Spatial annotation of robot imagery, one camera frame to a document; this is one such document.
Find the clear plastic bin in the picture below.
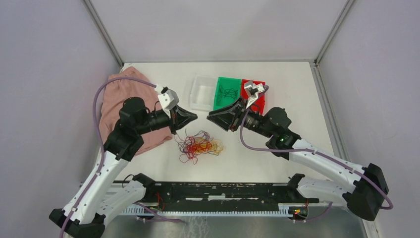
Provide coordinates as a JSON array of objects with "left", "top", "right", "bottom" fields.
[{"left": 189, "top": 75, "right": 217, "bottom": 112}]

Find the green plastic bin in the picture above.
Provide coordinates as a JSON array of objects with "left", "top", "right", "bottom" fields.
[{"left": 213, "top": 77, "right": 242, "bottom": 110}]

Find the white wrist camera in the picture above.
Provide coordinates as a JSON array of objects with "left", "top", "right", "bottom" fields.
[
  {"left": 243, "top": 81, "right": 269, "bottom": 109},
  {"left": 155, "top": 85, "right": 179, "bottom": 117}
]

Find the purple thin cable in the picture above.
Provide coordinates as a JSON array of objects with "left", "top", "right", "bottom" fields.
[{"left": 178, "top": 130, "right": 214, "bottom": 155}]

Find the white slotted cable duct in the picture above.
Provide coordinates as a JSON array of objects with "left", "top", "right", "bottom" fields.
[{"left": 120, "top": 205, "right": 297, "bottom": 218}]

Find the dark thin cable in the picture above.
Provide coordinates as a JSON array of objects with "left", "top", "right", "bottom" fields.
[{"left": 217, "top": 84, "right": 240, "bottom": 103}]

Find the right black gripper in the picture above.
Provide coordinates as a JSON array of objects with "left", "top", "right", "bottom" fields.
[{"left": 207, "top": 95, "right": 274, "bottom": 138}]

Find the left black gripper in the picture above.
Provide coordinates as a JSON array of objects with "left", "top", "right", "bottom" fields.
[{"left": 137, "top": 104, "right": 198, "bottom": 134}]

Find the red thin cable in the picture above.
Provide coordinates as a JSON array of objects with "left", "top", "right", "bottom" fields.
[{"left": 175, "top": 129, "right": 214, "bottom": 165}]

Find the red plastic bin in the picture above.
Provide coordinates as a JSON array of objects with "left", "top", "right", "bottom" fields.
[{"left": 240, "top": 79, "right": 265, "bottom": 115}]

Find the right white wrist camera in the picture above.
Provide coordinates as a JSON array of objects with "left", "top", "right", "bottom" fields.
[{"left": 243, "top": 81, "right": 269, "bottom": 109}]

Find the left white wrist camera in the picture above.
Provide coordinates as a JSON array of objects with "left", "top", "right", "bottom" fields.
[{"left": 155, "top": 85, "right": 179, "bottom": 117}]

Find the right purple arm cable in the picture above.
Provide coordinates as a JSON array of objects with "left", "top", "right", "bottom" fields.
[{"left": 239, "top": 84, "right": 394, "bottom": 223}]

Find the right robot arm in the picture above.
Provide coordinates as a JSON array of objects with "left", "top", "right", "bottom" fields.
[{"left": 207, "top": 99, "right": 394, "bottom": 221}]

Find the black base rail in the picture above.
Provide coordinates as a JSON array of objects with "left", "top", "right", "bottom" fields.
[{"left": 140, "top": 181, "right": 319, "bottom": 212}]

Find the yellow thin cable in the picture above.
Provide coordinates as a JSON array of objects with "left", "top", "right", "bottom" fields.
[{"left": 197, "top": 138, "right": 227, "bottom": 156}]

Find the pink cloth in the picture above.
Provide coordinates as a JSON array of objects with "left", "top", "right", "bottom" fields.
[{"left": 99, "top": 79, "right": 172, "bottom": 156}]

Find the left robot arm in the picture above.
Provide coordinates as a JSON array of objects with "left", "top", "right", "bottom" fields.
[{"left": 49, "top": 97, "right": 198, "bottom": 238}]

